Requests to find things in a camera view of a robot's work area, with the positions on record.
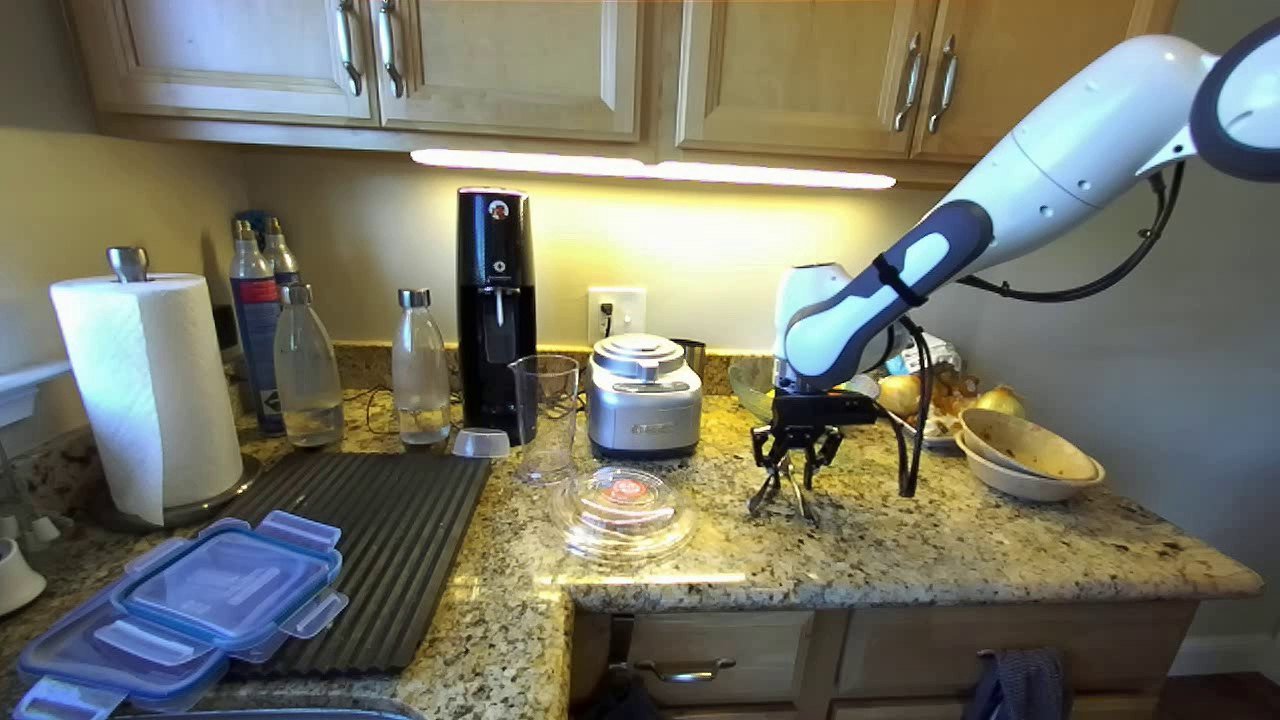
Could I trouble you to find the clear plastic bottle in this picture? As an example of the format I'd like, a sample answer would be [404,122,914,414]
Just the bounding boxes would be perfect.
[391,289,452,448]

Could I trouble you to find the yellow onion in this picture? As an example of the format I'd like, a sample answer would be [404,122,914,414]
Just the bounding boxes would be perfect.
[880,376,948,414]
[971,384,1024,414]

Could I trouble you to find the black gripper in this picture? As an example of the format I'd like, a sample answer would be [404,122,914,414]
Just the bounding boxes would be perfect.
[746,386,880,524]

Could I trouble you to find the dark hanging towel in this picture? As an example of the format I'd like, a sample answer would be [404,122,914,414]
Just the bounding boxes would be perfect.
[962,649,1071,720]

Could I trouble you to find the yellow onion back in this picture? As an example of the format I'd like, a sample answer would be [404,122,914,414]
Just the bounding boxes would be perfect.
[971,384,1024,414]

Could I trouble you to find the clear glass cup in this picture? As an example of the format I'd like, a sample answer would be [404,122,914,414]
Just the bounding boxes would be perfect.
[507,355,580,481]

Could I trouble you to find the black dish drying mat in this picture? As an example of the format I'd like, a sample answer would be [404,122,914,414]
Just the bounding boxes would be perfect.
[228,453,490,680]

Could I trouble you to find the white wall outlet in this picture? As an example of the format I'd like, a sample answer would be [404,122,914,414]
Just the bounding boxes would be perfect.
[583,284,647,340]

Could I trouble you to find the paper towel roll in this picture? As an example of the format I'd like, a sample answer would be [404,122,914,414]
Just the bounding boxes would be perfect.
[46,243,244,526]

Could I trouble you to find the plastic food bag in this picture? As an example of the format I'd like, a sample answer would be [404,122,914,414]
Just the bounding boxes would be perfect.
[905,335,962,376]

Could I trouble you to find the white bowl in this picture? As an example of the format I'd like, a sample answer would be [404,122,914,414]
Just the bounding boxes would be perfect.
[956,437,1104,504]
[959,406,1104,486]

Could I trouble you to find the blue lid plastic containers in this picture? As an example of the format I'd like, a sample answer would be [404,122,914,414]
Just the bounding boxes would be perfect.
[11,511,348,720]

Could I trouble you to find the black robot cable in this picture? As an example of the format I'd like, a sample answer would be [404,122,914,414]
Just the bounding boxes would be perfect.
[875,154,1193,498]

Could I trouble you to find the yellow onion front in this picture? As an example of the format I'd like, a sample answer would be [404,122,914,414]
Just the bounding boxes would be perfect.
[880,376,948,414]

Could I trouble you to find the upside down glass jar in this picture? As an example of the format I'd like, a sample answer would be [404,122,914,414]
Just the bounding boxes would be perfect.
[562,465,687,561]

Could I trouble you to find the glass bowl with lemons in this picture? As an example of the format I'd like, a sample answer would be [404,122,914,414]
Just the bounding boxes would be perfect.
[728,355,771,421]

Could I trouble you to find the white ice cream maker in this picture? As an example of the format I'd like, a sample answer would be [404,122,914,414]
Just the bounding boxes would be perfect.
[586,330,702,460]

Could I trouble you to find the red label bottle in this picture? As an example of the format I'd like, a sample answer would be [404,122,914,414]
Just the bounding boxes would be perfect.
[231,212,297,437]

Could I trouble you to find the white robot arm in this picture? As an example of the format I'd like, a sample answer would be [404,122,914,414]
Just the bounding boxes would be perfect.
[746,18,1280,515]

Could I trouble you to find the under cabinet light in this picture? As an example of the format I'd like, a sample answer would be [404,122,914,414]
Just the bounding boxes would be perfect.
[408,147,894,192]

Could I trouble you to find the black soda maker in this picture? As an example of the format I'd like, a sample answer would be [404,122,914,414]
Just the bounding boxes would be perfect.
[457,192,537,430]

